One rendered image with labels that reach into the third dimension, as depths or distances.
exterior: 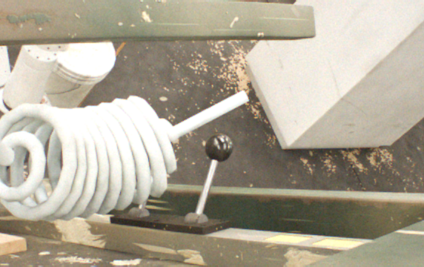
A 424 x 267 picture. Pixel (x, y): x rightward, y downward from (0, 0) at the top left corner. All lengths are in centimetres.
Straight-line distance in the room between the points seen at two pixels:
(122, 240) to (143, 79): 237
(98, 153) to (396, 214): 68
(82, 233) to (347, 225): 40
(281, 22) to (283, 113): 319
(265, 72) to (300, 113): 32
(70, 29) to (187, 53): 336
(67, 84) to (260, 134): 122
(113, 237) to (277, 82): 265
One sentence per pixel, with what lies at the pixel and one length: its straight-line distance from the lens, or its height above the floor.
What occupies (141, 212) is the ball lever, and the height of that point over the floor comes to 140.
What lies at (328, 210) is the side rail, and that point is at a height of 152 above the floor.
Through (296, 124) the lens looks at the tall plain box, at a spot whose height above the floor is 17.
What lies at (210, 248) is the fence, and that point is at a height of 152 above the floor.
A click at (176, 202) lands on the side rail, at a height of 123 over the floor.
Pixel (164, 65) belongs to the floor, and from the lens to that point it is 353.
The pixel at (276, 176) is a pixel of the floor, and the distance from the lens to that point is 352.
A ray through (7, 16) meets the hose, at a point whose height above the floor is 196.
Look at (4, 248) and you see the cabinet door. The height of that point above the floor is 123.
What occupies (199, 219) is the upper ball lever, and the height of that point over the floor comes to 150.
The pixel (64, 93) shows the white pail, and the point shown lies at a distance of 278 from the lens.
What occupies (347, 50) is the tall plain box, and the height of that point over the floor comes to 62.
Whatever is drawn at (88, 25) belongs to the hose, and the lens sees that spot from 33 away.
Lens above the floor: 217
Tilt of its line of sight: 40 degrees down
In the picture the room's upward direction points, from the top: 44 degrees clockwise
